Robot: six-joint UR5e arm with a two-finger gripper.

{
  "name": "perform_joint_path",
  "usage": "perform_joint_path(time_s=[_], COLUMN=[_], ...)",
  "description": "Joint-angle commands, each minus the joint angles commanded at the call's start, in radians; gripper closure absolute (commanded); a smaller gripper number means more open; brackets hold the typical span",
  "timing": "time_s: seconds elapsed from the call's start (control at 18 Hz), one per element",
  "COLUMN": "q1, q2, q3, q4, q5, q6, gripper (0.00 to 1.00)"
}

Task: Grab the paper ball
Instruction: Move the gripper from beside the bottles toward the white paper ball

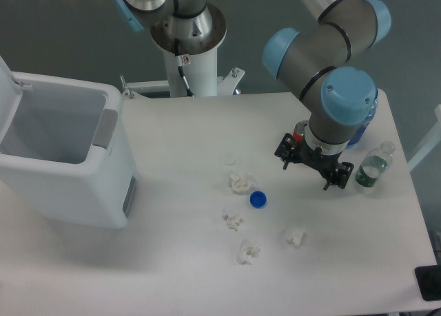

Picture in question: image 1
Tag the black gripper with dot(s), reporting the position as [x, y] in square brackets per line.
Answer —
[322, 157]

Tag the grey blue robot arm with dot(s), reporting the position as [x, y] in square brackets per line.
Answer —
[314, 67]

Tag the white paper ball top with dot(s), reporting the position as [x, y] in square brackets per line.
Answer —
[242, 183]

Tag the white paper ball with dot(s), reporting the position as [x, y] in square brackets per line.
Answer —
[248, 249]
[294, 236]
[242, 183]
[233, 219]

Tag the white paper ball right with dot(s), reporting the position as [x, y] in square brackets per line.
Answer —
[294, 236]

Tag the white paper ball middle left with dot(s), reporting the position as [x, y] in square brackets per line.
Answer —
[233, 219]

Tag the white paper ball bottom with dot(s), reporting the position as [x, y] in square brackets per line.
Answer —
[248, 249]

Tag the red soda can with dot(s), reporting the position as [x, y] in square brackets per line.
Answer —
[299, 130]

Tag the clear bottle green label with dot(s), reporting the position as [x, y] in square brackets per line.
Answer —
[375, 163]

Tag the blue bottle cap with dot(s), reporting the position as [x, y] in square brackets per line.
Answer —
[258, 199]

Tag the white bottle cap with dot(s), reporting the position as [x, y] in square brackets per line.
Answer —
[229, 159]

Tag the white furniture piece right edge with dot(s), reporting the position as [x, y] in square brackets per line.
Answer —
[426, 145]

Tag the black device table corner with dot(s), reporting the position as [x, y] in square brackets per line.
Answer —
[428, 279]

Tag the white open trash bin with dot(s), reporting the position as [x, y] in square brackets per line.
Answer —
[64, 148]

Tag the white metal table frame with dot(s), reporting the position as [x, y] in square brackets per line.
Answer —
[226, 85]

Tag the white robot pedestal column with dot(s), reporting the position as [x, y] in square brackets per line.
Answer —
[189, 46]

